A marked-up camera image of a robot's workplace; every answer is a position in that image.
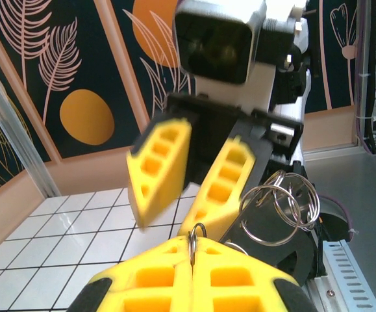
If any aluminium frame bar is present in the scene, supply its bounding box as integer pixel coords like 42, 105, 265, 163
304, 139, 376, 163

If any grey slotted cable duct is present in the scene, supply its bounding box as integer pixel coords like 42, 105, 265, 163
322, 239, 376, 312

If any grey metal sheet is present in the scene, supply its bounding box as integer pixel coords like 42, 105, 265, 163
304, 149, 376, 312

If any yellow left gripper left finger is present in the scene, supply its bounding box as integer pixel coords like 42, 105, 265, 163
66, 236, 194, 312

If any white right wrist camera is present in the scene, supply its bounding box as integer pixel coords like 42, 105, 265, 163
173, 0, 308, 111

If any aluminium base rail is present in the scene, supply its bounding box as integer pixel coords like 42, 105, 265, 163
304, 276, 343, 312

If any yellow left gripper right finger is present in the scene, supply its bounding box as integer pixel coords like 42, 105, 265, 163
192, 238, 318, 312

